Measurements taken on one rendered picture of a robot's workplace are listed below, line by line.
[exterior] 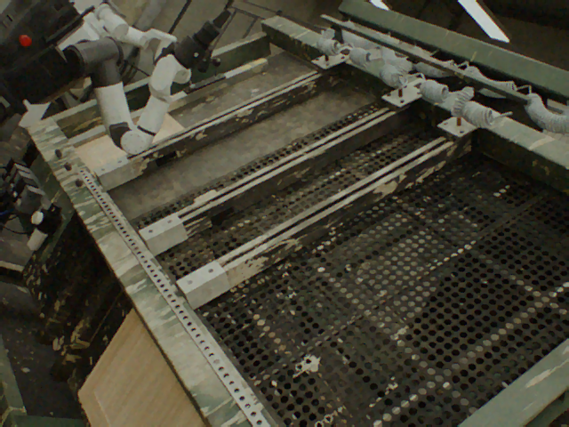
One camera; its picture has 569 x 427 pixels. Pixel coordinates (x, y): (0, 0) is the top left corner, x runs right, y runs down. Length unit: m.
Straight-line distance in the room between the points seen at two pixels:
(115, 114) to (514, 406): 1.38
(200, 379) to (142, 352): 0.61
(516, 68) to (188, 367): 1.75
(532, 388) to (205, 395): 0.72
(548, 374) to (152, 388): 1.17
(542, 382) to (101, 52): 1.48
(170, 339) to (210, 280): 0.20
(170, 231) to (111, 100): 0.44
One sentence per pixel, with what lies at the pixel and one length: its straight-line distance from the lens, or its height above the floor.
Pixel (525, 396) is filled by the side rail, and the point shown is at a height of 1.26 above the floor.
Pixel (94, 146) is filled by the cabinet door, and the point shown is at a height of 0.95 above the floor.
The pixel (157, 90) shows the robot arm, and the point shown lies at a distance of 1.92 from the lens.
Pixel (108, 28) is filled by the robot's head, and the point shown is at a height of 1.39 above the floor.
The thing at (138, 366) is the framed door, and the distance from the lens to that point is 2.04.
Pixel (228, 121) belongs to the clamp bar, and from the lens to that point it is 2.33.
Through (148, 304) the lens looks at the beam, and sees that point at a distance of 1.66.
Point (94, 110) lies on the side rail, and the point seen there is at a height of 1.03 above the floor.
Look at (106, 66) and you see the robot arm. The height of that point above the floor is 1.30.
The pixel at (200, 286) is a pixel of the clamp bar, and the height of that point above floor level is 0.96.
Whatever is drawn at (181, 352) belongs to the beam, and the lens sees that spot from 1.52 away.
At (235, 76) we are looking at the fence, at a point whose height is 1.50.
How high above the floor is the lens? 1.46
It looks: 7 degrees down
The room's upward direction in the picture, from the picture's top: 34 degrees clockwise
